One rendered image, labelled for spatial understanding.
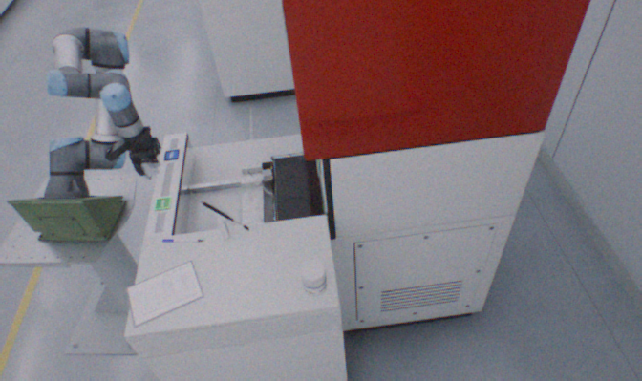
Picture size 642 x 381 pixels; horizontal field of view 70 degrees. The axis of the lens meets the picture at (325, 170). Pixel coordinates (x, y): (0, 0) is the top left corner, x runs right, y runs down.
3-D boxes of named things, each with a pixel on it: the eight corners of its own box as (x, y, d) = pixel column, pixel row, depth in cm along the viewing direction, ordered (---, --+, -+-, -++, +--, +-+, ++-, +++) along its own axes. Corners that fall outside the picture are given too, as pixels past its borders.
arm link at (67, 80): (49, 18, 162) (46, 69, 126) (84, 22, 167) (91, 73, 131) (50, 50, 167) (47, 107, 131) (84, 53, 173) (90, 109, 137)
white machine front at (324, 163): (313, 105, 224) (306, 30, 196) (335, 239, 166) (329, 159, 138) (307, 106, 224) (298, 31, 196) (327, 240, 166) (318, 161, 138)
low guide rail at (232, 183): (312, 174, 191) (311, 169, 188) (313, 178, 189) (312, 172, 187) (193, 190, 189) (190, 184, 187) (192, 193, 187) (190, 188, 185)
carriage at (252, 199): (263, 169, 190) (262, 164, 188) (265, 240, 164) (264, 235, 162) (244, 172, 190) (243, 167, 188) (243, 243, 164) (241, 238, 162)
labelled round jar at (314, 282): (325, 275, 139) (323, 257, 133) (328, 296, 134) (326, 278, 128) (302, 278, 139) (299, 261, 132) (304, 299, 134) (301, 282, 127)
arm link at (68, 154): (49, 171, 178) (49, 137, 178) (88, 171, 184) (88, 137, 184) (48, 171, 167) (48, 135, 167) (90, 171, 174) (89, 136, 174)
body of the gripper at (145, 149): (159, 164, 147) (146, 137, 138) (132, 168, 147) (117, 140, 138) (162, 149, 152) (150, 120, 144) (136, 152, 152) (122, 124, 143)
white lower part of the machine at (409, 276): (432, 198, 285) (449, 88, 227) (480, 320, 227) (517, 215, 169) (320, 212, 282) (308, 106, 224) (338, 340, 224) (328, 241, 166)
